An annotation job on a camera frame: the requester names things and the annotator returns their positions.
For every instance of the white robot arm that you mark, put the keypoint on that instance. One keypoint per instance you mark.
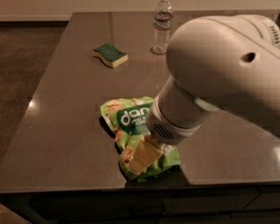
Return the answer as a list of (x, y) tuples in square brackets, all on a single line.
[(216, 62)]

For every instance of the dark cabinet drawers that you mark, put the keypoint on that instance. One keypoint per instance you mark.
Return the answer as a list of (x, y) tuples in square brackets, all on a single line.
[(218, 205)]

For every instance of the green rice chip bag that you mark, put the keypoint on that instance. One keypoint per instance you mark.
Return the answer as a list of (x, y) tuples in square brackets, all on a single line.
[(126, 119)]

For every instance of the clear plastic water bottle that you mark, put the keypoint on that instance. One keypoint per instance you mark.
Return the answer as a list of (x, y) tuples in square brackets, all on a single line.
[(163, 23)]

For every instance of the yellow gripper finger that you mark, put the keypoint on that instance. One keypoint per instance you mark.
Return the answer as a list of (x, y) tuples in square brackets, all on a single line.
[(146, 153)]

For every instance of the green and yellow sponge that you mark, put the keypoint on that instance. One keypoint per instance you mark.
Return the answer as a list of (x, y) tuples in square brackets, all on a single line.
[(110, 55)]

